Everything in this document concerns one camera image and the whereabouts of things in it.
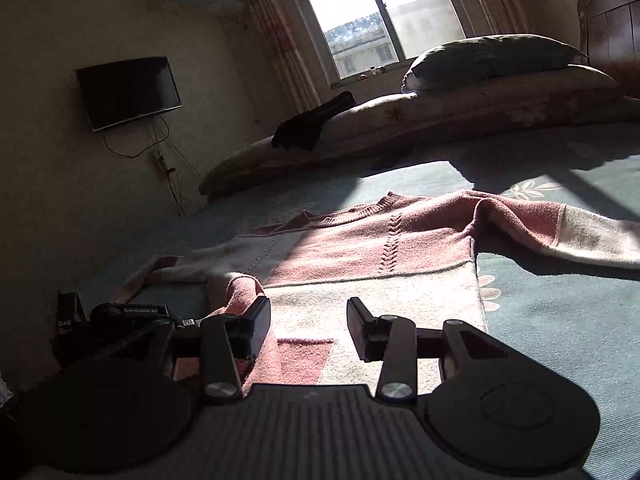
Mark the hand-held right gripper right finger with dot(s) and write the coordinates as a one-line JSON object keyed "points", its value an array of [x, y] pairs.
{"points": [[357, 327]]}

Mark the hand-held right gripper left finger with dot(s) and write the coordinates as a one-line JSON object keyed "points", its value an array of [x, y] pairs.
{"points": [[257, 327]]}

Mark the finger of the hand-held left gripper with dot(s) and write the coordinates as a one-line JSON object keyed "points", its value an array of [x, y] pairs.
{"points": [[187, 322]]}

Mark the pink and cream knit sweater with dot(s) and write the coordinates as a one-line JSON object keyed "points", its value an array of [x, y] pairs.
{"points": [[380, 260]]}

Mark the white power strip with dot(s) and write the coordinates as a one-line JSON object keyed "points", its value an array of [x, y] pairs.
{"points": [[162, 162]]}

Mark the blue floral bed sheet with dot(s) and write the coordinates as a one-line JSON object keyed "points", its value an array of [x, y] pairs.
{"points": [[550, 320]]}

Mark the black garment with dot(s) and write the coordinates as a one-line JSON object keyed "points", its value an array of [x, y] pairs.
{"points": [[310, 125]]}

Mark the folded floral quilt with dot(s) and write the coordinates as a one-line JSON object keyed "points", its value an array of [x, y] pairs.
{"points": [[425, 120]]}

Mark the small windowsill ornaments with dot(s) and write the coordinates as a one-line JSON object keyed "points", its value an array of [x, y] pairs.
{"points": [[372, 72]]}

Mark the grey-green floral pillow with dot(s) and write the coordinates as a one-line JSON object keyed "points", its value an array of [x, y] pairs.
{"points": [[490, 57]]}

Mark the window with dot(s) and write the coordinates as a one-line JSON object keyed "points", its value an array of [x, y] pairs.
{"points": [[370, 15]]}

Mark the wooden headboard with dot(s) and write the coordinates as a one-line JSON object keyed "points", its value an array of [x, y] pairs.
{"points": [[610, 30]]}

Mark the black wall television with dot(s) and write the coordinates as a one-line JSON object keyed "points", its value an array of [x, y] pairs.
{"points": [[129, 92]]}

